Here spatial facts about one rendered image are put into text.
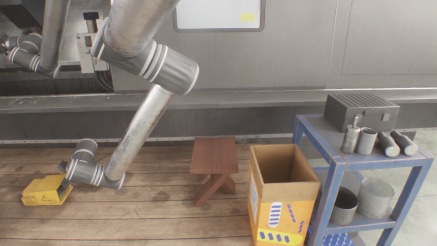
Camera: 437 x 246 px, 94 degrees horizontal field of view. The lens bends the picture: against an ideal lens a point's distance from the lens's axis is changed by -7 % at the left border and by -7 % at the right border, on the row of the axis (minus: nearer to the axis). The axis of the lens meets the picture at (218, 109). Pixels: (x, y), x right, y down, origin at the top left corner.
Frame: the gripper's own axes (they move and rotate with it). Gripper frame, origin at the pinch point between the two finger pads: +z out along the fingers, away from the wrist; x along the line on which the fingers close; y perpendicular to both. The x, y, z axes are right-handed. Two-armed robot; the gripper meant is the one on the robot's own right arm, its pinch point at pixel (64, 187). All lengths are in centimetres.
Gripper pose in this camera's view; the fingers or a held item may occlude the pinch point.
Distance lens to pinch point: 169.9
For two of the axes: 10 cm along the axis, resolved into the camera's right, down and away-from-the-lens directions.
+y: 7.9, 5.3, 3.1
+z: -6.1, 7.5, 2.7
